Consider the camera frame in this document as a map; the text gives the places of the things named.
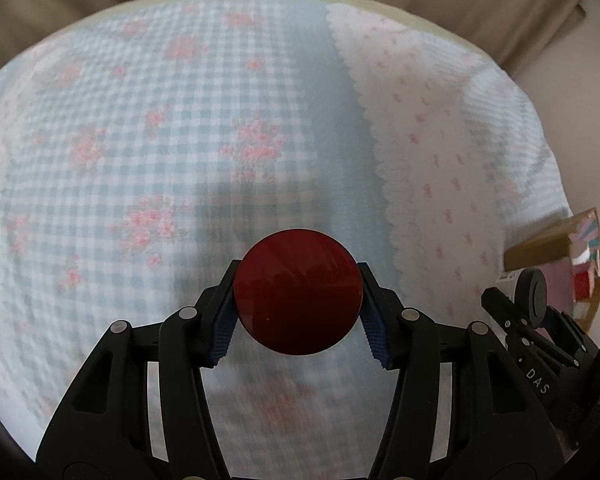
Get blue white patterned tablecloth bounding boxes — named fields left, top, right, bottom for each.
left=0, top=0, right=571, bottom=456

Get red-lidded small jar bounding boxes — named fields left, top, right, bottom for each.
left=233, top=229, right=364, bottom=356

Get black-lidded white jar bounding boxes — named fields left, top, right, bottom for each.
left=495, top=268, right=547, bottom=328

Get pink cardboard box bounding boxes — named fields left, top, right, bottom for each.
left=504, top=208, right=600, bottom=332

